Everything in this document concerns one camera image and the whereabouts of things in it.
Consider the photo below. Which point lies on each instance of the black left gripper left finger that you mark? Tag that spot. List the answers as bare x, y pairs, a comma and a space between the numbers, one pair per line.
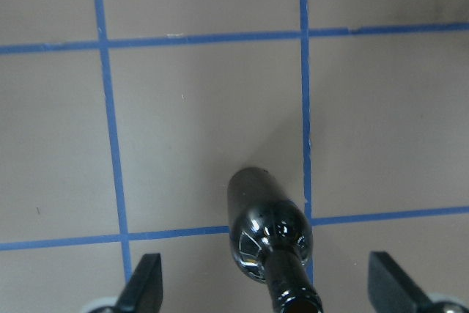
144, 291

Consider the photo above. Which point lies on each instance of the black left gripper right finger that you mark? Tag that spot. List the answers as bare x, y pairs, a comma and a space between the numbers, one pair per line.
390, 289

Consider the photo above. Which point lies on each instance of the dark glass wine bottle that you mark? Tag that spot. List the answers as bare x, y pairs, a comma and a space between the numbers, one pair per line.
271, 240

